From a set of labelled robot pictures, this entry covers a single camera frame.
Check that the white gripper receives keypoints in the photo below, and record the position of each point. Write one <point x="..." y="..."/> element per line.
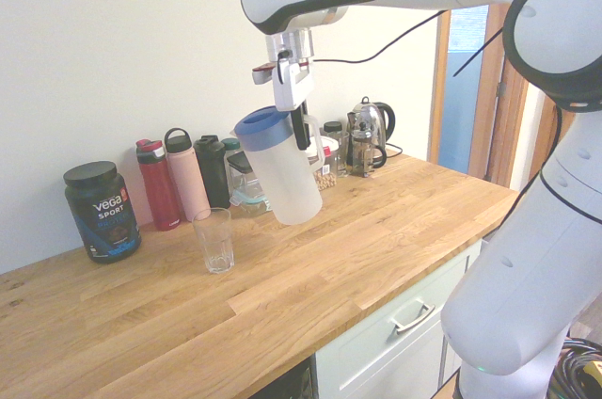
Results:
<point x="291" y="86"/>

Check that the translucent pitcher with blue lid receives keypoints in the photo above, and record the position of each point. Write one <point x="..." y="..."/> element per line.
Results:
<point x="287" y="182"/>

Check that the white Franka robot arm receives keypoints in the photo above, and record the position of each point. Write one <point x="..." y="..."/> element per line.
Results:
<point x="517" y="276"/>

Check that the pink water bottle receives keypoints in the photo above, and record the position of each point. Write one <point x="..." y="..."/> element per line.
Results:
<point x="188" y="182"/>

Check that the red water bottle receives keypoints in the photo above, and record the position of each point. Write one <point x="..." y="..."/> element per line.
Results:
<point x="160" y="192"/>

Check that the black lid jar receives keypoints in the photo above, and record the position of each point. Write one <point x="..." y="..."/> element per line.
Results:
<point x="332" y="127"/>

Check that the clear glass mug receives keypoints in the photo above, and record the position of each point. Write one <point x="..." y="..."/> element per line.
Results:
<point x="341" y="154"/>

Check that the jars with red lids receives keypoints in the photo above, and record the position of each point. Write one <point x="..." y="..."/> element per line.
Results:
<point x="327" y="181"/>

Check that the glass french press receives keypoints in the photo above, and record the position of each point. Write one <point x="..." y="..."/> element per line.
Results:
<point x="367" y="154"/>

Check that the green lid jar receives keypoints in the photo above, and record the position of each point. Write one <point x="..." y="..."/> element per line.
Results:
<point x="229" y="142"/>

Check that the glass electric kettle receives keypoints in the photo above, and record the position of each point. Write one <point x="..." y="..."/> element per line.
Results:
<point x="382" y="116"/>

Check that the teal rim glass food container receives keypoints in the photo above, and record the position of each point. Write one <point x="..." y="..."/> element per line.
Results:
<point x="247" y="199"/>

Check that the black shaker bottle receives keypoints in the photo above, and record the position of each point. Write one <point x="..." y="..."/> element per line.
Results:
<point x="211" y="173"/>

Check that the clear drinking glass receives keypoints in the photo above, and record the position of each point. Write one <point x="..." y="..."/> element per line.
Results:
<point x="214" y="248"/>

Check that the black protein powder tub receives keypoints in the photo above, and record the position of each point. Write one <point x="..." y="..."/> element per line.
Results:
<point x="103" y="220"/>

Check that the black dishwasher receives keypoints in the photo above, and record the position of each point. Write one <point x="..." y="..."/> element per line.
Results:
<point x="291" y="385"/>

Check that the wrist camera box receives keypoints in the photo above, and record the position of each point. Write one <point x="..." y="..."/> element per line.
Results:
<point x="261" y="74"/>

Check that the wooden door frame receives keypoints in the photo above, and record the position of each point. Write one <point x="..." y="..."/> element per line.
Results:
<point x="494" y="135"/>

